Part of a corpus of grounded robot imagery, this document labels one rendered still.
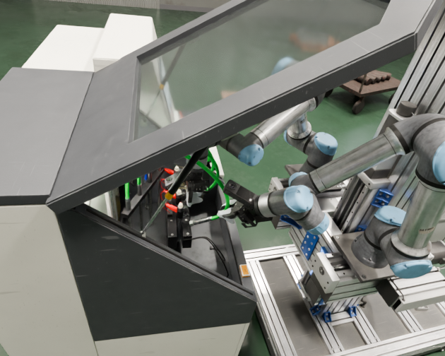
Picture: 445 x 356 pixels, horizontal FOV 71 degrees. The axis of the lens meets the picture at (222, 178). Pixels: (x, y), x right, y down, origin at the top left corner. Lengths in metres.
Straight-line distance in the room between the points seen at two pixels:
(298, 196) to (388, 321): 1.62
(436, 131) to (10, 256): 1.11
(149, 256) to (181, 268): 0.11
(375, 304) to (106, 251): 1.89
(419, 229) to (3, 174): 1.10
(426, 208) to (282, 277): 1.38
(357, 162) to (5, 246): 0.96
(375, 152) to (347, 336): 1.40
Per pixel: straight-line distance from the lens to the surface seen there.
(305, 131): 1.57
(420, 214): 1.06
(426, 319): 2.55
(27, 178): 0.83
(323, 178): 1.03
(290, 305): 2.15
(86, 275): 0.99
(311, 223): 0.95
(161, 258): 0.92
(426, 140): 0.96
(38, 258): 0.94
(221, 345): 1.50
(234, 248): 1.35
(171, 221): 1.38
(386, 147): 1.02
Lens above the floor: 1.99
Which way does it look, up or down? 39 degrees down
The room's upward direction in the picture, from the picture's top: 9 degrees clockwise
